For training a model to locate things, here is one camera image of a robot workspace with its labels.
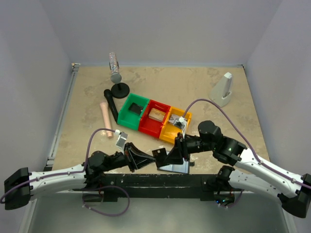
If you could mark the gold cards in red bin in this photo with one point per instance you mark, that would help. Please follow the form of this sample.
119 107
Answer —
156 114

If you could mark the glitter tube on black stand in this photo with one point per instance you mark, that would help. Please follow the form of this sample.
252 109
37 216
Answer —
119 90

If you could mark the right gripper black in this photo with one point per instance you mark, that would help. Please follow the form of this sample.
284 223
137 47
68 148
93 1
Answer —
181 149

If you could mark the black bin handle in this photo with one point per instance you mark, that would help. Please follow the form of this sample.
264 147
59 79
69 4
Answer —
109 97

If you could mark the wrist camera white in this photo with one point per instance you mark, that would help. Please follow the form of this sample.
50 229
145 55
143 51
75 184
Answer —
121 139
181 123

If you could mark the red plastic bin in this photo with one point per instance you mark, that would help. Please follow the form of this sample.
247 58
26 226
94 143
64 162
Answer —
150 126

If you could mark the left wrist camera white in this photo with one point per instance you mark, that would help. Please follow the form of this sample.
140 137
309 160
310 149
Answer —
121 139

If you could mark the pink cylinder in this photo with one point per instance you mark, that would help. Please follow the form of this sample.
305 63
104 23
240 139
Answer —
105 113

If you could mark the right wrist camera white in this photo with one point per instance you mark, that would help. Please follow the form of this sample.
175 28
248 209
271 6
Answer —
181 123

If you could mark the yellow plastic bin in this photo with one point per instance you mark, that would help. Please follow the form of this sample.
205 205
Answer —
169 131

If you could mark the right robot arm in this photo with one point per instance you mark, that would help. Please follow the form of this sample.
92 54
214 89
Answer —
244 169

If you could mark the green plastic bin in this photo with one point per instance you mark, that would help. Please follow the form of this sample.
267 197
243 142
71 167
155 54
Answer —
129 119

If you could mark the black leather card holder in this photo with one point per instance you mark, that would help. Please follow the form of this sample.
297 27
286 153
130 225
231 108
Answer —
183 168

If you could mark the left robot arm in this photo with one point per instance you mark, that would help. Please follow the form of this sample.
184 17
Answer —
24 186

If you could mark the black VIP card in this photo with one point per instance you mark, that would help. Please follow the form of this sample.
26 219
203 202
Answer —
160 156

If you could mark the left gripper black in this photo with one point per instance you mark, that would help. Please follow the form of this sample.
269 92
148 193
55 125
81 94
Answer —
129 158

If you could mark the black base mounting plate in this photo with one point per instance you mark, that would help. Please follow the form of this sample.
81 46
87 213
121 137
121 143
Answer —
160 186

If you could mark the silver cards in yellow bin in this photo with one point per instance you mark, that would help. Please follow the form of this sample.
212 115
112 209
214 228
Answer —
174 119

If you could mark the white wedge stand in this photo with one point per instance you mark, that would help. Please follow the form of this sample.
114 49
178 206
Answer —
221 93

